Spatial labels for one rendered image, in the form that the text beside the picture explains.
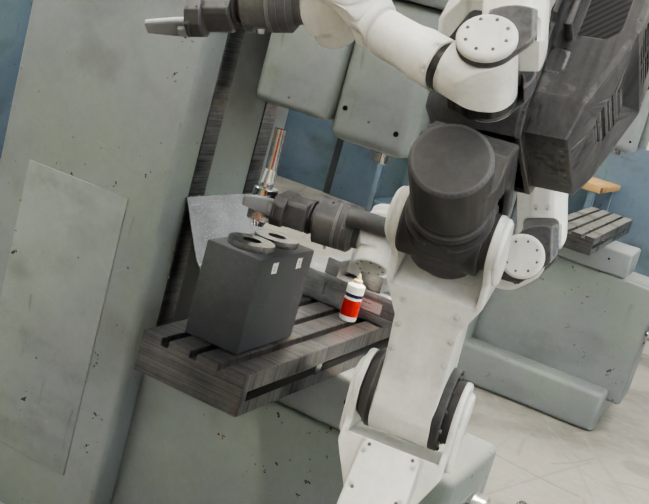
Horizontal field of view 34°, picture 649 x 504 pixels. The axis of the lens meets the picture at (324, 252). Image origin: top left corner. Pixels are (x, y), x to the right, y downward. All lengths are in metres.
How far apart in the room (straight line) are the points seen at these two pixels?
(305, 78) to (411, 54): 0.93
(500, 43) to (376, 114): 0.93
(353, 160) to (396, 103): 7.26
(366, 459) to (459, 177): 0.58
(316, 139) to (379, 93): 7.46
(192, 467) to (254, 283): 0.72
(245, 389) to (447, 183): 0.68
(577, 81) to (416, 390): 0.54
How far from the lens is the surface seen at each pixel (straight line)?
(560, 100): 1.54
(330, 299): 2.44
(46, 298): 2.59
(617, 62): 1.58
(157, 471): 2.57
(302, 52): 2.31
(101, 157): 2.46
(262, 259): 1.91
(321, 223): 1.89
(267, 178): 1.94
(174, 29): 1.54
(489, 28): 1.36
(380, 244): 1.88
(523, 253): 1.83
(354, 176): 9.48
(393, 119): 2.24
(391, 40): 1.42
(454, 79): 1.36
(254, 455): 2.41
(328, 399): 2.28
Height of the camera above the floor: 1.56
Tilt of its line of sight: 12 degrees down
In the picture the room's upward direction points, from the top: 16 degrees clockwise
